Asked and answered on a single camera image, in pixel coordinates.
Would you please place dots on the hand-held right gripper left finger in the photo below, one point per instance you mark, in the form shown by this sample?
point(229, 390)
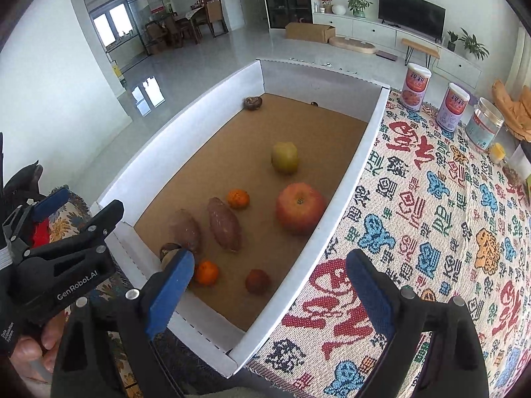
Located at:
point(170, 294)

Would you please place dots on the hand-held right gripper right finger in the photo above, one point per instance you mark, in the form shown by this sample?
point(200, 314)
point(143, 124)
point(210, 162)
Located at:
point(369, 294)

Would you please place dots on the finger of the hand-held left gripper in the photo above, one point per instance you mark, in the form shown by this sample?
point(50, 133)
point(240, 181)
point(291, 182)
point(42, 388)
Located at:
point(83, 234)
point(52, 203)

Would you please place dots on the yellow-green pear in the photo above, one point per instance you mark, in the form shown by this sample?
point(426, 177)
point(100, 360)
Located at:
point(170, 263)

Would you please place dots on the small orange mandarin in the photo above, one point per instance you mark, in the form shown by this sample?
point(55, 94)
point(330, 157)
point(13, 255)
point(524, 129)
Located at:
point(206, 272)
point(238, 198)

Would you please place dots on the brown sweet potato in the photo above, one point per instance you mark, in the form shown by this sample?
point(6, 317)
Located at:
point(224, 224)
point(185, 230)

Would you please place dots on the small dark red fruit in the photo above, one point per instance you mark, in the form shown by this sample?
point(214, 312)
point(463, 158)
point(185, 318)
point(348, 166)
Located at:
point(257, 281)

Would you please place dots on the white cardboard box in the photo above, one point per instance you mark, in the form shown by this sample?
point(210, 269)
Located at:
point(344, 199)

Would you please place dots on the large red apple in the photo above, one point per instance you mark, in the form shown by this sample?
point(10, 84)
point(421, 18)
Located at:
point(300, 207)

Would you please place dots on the green yellow apple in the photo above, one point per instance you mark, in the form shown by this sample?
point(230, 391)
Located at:
point(285, 156)

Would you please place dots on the person's left hand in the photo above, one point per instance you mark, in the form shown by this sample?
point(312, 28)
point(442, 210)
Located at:
point(37, 352)

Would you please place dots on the red knit cloth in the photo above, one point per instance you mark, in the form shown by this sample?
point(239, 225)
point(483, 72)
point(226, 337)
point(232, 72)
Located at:
point(41, 232)

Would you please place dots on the printed woven blanket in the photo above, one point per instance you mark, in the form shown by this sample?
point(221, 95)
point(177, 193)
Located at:
point(415, 224)

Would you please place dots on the small yellow bottle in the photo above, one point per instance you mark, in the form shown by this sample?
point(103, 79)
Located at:
point(498, 153)

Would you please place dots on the glass balcony door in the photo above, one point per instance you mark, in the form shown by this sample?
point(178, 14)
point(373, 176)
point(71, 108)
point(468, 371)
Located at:
point(124, 20)

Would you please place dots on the clear jar with black lid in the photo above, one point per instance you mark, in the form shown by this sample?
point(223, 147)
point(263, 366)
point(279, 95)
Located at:
point(522, 159)

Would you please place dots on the clear jar with gold lid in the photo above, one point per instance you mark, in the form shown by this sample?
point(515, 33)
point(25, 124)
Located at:
point(483, 124)

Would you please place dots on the pink can with purple label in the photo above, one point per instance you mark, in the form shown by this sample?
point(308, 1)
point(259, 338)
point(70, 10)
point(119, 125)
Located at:
point(452, 107)

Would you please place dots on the pink can with orange picture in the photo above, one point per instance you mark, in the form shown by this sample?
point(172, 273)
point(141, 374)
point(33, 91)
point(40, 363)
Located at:
point(415, 91)

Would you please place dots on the dining table with chairs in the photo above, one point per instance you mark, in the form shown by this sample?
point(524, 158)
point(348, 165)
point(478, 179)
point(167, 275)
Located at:
point(186, 23)

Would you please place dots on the chair with orange cushion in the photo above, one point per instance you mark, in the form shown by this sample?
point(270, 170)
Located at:
point(512, 107)

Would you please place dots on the dark floor mat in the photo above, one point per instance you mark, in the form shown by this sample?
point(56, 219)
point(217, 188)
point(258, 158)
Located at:
point(388, 54)

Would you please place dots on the oval wooden floor board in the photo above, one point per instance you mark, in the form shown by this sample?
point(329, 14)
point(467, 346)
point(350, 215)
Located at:
point(352, 44)

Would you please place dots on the white television cabinet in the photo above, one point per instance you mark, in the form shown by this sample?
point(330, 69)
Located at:
point(369, 29)

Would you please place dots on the small dark-potted plant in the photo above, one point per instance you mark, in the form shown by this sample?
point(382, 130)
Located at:
point(452, 40)

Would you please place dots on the brown cardboard box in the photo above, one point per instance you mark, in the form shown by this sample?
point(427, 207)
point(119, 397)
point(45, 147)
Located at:
point(309, 32)

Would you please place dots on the large leafy potted plant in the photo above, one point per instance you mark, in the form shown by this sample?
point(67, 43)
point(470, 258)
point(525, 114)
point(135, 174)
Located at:
point(473, 45)

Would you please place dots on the black flat television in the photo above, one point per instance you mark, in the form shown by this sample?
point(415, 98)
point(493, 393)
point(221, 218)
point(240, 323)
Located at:
point(410, 14)

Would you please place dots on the white globe lamp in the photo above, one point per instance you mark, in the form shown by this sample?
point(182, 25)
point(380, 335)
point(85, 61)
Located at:
point(339, 9)

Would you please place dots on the potted green plant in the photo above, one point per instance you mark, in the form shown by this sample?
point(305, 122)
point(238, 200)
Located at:
point(359, 5)

